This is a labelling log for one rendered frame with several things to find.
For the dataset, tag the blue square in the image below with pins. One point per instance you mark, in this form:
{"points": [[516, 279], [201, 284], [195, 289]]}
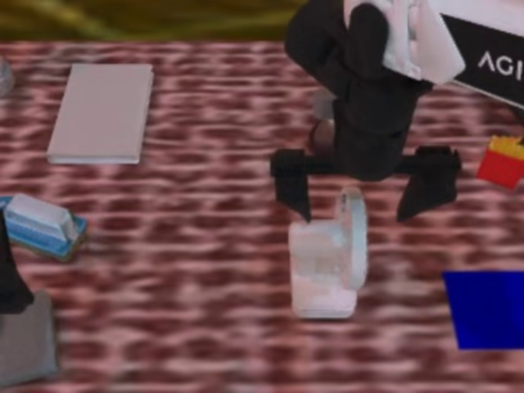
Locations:
{"points": [[487, 310]]}

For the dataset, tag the red french fries box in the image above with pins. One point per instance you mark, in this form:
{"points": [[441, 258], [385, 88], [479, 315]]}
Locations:
{"points": [[503, 161]]}

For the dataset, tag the white flat rectangular box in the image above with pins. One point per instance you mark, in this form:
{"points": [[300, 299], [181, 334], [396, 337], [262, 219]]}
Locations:
{"points": [[102, 114]]}

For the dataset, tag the blue and white butter dish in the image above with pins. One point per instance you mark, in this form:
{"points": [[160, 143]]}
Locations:
{"points": [[45, 227]]}

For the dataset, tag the clear glass object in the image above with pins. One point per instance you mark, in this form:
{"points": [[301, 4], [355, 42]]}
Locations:
{"points": [[5, 78]]}

